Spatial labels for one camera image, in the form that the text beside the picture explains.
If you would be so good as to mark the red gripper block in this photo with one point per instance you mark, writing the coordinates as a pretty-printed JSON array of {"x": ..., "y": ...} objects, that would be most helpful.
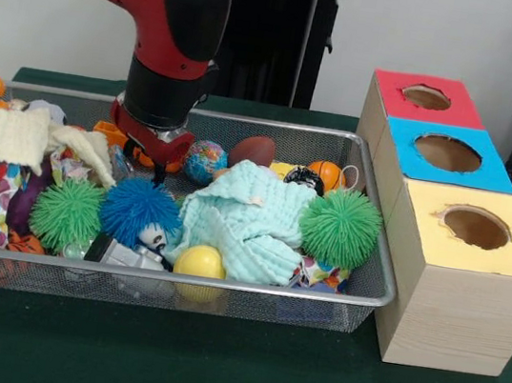
[{"x": 170, "y": 154}]

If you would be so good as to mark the blue spiky toy with face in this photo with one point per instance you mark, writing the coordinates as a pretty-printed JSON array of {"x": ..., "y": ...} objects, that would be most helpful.
[{"x": 138, "y": 207}]

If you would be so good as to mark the long orange block with holes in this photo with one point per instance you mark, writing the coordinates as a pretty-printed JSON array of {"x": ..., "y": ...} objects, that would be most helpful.
[{"x": 108, "y": 130}]

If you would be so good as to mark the cream ribbed cloth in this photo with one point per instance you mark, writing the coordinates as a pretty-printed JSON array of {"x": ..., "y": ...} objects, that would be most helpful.
[{"x": 4, "y": 134}]

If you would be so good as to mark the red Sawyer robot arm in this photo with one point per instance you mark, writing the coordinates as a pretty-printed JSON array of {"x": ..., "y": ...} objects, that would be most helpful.
[{"x": 167, "y": 10}]

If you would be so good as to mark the shallow clear mesh bin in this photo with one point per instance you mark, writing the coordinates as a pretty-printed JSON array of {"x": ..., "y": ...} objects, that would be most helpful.
[{"x": 79, "y": 280}]

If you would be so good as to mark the wooden box with three holes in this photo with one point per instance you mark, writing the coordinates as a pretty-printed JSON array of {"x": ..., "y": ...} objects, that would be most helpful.
[{"x": 461, "y": 304}]

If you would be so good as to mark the colourful globe ball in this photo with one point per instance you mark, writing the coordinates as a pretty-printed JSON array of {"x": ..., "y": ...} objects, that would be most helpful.
[{"x": 205, "y": 162}]

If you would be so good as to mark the large green spiky ball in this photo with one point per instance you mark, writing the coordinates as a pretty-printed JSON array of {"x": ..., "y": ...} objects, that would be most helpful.
[{"x": 65, "y": 213}]

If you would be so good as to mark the small brown football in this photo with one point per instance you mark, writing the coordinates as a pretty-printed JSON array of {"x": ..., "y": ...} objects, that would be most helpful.
[{"x": 252, "y": 150}]

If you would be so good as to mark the mint ribbed cloth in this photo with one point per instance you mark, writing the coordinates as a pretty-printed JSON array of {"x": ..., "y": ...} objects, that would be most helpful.
[{"x": 242, "y": 218}]

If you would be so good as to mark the plain yellow ball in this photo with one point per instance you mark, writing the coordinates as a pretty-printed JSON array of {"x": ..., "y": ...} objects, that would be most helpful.
[{"x": 199, "y": 262}]

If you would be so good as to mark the small orange basketball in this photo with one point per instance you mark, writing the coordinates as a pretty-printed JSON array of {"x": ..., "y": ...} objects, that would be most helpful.
[{"x": 328, "y": 176}]

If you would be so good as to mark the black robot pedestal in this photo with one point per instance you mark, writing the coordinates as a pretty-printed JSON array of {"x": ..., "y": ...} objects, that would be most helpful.
[{"x": 279, "y": 36}]

